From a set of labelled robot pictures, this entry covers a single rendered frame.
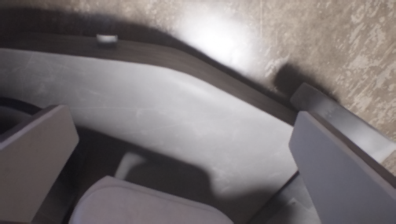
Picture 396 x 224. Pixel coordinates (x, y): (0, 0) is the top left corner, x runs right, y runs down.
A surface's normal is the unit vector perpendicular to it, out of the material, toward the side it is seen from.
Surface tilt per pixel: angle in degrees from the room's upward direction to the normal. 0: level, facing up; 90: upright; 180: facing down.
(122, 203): 90
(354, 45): 0
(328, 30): 0
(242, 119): 0
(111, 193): 90
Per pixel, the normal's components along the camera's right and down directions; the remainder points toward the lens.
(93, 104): 0.11, 0.47
